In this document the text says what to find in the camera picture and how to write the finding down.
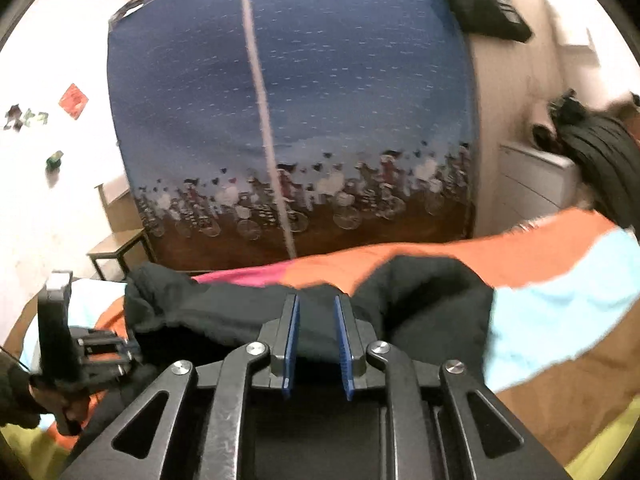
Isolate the large black padded jacket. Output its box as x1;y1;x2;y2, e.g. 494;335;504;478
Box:
64;253;497;466

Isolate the left hand in black glove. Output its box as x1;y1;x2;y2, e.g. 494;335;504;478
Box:
1;351;90;429

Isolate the wooden side table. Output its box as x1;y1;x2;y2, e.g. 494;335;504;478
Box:
87;177;155;281

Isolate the colourful striped bed blanket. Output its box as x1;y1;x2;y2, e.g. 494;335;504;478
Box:
0;206;640;480

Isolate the white drawer cabinet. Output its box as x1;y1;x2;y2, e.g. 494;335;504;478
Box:
494;142;580;233

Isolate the blue fabric wardrobe with bicycles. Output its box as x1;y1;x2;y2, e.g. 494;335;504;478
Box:
107;0;477;272

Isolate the beige and black plush item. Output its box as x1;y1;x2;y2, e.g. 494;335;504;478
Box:
528;101;562;155

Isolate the black quilted jacket on headboard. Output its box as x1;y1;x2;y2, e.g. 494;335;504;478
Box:
548;89;639;232

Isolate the wooden bed headboard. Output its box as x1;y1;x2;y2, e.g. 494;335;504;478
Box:
612;92;640;143

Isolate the black hanging tote bag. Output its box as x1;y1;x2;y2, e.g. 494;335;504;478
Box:
448;0;534;44

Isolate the green wall hook ornament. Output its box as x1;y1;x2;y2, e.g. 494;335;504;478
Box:
46;151;63;172

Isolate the dark wall sticker cluster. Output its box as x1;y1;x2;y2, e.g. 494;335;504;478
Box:
3;104;49;131

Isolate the red paper wall decoration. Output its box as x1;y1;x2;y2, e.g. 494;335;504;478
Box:
58;84;89;120

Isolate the white wall air conditioner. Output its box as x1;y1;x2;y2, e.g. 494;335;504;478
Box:
553;13;600;67

